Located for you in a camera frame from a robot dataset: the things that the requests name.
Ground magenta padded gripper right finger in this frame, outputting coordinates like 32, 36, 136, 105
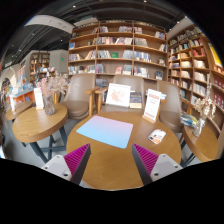
132, 144, 182, 185

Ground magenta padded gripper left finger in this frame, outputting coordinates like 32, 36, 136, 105
42, 144, 91, 185

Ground light blue pink mouse pad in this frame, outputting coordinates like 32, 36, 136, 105
77, 116, 134, 149

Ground small white orange card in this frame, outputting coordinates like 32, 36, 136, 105
148, 129, 166, 144

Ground round wooden left table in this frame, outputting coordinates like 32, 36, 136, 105
12, 104, 68, 163

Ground red white sign stand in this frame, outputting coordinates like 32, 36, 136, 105
142, 89, 161, 123

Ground brown leather armchair right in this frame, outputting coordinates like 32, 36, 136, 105
157, 81, 183, 133

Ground brown leather armchair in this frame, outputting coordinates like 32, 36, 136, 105
62, 73, 99, 120
157, 81, 183, 133
96, 75, 145, 115

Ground round wooden right table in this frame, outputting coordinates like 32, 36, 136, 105
181, 126, 218, 167

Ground stack of books on right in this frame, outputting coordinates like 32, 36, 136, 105
180, 113, 197, 127

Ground brown leather armchair left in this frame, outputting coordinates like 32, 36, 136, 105
62, 73, 99, 120

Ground white sign on left table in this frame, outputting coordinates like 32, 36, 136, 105
34, 88, 44, 109

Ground dark book on chair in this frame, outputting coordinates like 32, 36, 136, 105
130, 92, 142, 109

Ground white framed picture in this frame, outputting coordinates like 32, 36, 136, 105
106, 83, 131, 107

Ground small round wooden far table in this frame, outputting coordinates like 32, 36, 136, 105
5, 101, 33, 120

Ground glass vase white dried flowers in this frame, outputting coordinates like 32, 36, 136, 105
193, 83, 216, 137

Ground brown leather armchair middle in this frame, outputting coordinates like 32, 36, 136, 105
96, 75, 145, 115

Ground glass vase dried pink flowers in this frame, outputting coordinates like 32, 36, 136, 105
36, 74, 68, 116

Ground wooden bookshelf right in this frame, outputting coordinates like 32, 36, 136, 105
168, 24, 224, 134

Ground distant wooden bookshelf left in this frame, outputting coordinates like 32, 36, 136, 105
29, 52, 50, 83

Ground large wooden bookshelf centre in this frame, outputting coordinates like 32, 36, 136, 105
68, 20, 168, 81

